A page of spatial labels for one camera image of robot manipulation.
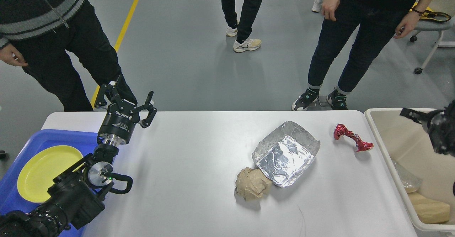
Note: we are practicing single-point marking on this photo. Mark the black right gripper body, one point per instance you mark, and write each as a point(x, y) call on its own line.
point(441, 130)

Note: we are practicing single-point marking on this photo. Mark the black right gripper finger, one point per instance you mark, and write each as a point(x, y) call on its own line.
point(420, 117)

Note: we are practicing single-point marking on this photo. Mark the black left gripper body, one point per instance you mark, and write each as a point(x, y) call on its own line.
point(119, 123)

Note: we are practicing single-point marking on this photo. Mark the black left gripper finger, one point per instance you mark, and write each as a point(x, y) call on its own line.
point(109, 91)
point(147, 106)

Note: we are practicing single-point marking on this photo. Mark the aluminium foil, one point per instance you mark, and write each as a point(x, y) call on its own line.
point(410, 182)

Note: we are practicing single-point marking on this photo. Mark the red snack wrapper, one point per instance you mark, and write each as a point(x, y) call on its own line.
point(360, 145)

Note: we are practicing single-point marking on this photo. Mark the yellow plate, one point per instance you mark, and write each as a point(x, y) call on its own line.
point(37, 175)

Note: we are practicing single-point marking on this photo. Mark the brown paper ball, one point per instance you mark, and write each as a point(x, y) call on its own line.
point(252, 184)

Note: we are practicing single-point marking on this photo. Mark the aluminium foil tray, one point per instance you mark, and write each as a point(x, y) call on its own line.
point(286, 153)

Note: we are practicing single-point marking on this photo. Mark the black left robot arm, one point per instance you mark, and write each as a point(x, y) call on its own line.
point(77, 193)

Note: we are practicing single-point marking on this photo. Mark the beige plastic bin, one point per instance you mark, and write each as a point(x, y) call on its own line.
point(403, 141)

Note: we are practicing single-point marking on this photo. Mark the person in black trousers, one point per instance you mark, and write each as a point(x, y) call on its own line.
point(37, 35)

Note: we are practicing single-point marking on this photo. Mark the right metal floor plate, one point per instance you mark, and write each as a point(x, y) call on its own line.
point(322, 101)

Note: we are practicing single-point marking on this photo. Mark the yellow bag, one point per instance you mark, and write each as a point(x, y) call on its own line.
point(433, 16)

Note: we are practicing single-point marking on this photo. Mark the person in dark jeans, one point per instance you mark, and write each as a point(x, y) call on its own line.
point(377, 21)

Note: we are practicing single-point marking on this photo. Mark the blue plastic tray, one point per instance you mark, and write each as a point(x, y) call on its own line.
point(10, 198)

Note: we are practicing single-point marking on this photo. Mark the person in beige sneakers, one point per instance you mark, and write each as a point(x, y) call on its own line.
point(241, 28)

